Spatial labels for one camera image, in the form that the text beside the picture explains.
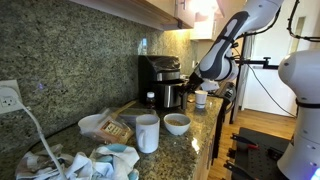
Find wooden spatula handle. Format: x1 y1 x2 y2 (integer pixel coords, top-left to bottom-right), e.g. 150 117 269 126
110 100 136 119

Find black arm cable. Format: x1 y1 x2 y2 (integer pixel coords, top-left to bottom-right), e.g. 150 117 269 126
287 0 320 43

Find white power cord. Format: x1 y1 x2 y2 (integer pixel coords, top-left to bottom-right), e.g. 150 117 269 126
0 87 67 180

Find white ceramic mug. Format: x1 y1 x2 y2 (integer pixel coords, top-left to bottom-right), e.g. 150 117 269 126
136 114 160 154

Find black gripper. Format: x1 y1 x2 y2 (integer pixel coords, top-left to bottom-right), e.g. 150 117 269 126
185 72 204 93

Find black tripod stand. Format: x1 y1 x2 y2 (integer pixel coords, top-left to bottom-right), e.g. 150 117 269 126
229 33 278 124

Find black air fryer body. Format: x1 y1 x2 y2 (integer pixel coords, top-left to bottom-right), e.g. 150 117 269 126
138 55 181 105

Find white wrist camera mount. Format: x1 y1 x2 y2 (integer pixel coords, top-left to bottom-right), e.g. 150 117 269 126
201 81 219 91

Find clear bag of food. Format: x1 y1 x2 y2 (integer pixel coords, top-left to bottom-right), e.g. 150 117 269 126
78 108 134 144

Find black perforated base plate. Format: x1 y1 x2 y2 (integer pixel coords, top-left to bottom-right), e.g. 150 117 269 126
224 128 289 180

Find white bowl of grains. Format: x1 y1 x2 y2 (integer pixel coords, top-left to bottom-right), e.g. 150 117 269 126
164 113 191 135

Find small brown bottle white cap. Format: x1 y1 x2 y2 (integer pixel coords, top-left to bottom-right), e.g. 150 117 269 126
146 92 155 109

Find white wall outlet left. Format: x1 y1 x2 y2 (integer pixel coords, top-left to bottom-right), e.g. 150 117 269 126
0 80 22 114

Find wooden upper cabinets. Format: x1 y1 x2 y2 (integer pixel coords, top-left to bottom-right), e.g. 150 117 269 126
68 0 214 32

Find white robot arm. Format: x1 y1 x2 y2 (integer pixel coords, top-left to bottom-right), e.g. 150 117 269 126
183 0 320 180

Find white blue kitchen towel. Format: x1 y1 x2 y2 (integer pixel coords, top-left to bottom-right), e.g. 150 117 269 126
15 144 140 180

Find white paper cup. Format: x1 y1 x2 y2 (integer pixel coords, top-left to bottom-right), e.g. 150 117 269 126
195 90 207 109

